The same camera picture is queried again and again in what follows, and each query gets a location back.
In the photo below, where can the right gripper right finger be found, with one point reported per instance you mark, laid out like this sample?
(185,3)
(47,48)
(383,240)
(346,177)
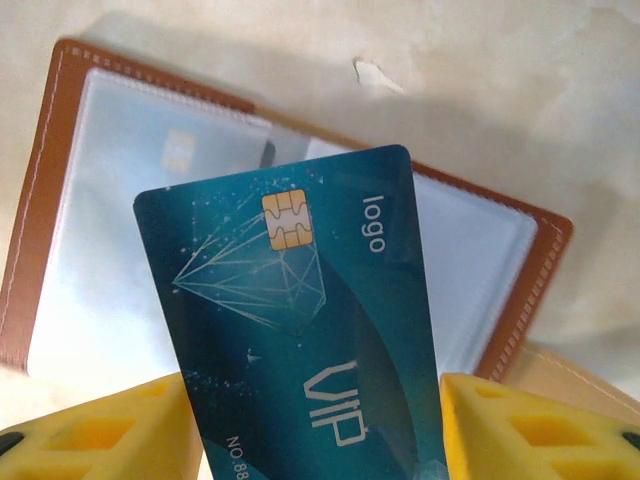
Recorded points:
(540,440)

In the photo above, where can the pale card inside sleeve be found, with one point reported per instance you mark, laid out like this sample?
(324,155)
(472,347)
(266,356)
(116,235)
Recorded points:
(177,150)

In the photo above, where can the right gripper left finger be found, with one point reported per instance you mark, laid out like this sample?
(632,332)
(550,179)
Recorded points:
(100,440)

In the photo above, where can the brown leather card holder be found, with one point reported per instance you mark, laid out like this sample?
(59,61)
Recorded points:
(50,150)

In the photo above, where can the blue VIP card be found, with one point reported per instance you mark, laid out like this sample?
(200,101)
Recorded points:
(300,300)

